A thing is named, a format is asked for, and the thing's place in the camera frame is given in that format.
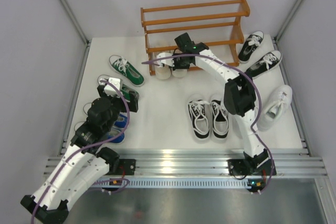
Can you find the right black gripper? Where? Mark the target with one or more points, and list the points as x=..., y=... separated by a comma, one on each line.
x=176, y=67

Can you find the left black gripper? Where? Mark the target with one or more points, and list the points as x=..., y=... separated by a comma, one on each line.
x=102, y=93

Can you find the beige sneaker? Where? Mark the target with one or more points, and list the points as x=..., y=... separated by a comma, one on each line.
x=162, y=71
x=178, y=73

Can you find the green sneaker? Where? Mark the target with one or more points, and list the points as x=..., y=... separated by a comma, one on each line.
x=122, y=66
x=123, y=88

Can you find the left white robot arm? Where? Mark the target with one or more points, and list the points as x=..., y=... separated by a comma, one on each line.
x=86, y=158

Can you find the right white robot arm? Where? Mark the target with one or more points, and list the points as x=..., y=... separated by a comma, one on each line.
x=240, y=94

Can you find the orange wooden shoe shelf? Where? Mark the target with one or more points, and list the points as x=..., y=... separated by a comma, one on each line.
x=213, y=23

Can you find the blue sneaker far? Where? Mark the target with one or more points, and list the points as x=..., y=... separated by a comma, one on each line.
x=121, y=121

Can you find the blue sneaker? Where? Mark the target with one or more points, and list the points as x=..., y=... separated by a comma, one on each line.
x=114, y=136
x=121, y=121

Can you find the blue sneaker near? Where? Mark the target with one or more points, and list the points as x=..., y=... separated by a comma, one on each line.
x=114, y=136

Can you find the black white-striped sneaker left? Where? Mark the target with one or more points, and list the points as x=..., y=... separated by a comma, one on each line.
x=197, y=110

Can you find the black white-striped sneaker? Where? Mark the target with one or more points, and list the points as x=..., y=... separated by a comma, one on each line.
x=197, y=110
x=220, y=118

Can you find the black white-striped sneaker right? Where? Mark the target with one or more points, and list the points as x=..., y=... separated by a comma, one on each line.
x=220, y=118

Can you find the black canvas sneaker far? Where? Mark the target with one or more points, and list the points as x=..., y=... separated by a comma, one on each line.
x=252, y=43

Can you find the black canvas sneaker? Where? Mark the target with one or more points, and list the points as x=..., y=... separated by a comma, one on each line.
x=252, y=43
x=265, y=64

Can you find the black canvas sneaker near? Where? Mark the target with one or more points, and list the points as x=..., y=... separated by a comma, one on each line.
x=265, y=64

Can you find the white sneaker right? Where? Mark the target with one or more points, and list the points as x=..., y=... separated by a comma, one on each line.
x=277, y=104

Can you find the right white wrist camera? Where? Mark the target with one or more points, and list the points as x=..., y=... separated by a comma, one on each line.
x=164, y=59

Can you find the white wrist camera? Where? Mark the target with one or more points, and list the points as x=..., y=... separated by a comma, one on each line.
x=164, y=59
x=111, y=85

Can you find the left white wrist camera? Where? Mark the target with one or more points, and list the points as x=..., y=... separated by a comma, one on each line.
x=111, y=85

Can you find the perforated cable duct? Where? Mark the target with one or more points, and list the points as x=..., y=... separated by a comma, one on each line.
x=199, y=183

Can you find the aluminium rail base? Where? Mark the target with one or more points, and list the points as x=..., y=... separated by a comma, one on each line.
x=289, y=163

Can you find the left aluminium frame post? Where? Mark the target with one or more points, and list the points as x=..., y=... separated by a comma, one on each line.
x=73, y=20

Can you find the aluminium frame post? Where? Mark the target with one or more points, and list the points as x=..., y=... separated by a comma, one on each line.
x=288, y=20
x=73, y=20

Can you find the right aluminium frame post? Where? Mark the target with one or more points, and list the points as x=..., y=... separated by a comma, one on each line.
x=288, y=20

